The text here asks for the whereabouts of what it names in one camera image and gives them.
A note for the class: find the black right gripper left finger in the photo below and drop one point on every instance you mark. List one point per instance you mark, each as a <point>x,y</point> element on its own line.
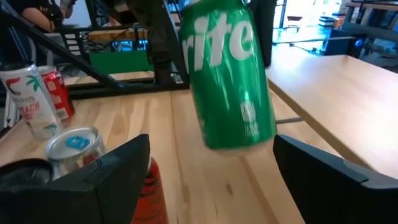
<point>77,199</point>

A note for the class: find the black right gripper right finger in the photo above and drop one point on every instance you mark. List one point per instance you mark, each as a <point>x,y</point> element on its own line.
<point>335,196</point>

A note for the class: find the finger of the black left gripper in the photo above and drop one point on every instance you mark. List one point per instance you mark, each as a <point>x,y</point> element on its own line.
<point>174,40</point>
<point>264,31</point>

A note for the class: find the blue slim beverage can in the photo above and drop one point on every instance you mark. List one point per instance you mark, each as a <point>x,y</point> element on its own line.
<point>74,143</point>

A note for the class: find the white Celsius can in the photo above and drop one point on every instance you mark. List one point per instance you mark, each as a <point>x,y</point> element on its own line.
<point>25,172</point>
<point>31,102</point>

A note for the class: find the green Sprite can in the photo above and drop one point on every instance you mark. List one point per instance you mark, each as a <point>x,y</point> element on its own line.
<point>227,87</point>

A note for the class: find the red black Coca-Cola can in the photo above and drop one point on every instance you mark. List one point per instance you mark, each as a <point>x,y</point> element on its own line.
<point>152,199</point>

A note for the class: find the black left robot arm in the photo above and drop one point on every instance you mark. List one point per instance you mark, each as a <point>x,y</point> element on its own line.
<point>161,67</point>

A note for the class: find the wooden shelf black metal legs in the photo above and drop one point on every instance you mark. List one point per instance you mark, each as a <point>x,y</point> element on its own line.
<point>342,93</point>

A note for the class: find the green floor mat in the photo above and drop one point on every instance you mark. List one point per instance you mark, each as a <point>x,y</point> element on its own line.
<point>121,62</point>

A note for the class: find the wooden background table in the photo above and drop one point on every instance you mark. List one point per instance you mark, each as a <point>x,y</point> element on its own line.
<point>105,35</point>

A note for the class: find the black controller box white labels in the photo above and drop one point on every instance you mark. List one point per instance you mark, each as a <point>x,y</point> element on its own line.
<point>71,42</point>

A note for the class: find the white aluminium profile bar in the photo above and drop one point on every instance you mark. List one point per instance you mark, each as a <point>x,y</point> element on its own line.
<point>11,115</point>

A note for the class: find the background work desk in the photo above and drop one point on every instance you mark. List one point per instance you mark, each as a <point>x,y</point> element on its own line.
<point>373,28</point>

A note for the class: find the person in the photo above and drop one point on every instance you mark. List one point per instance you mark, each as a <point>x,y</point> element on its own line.
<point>37,15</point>

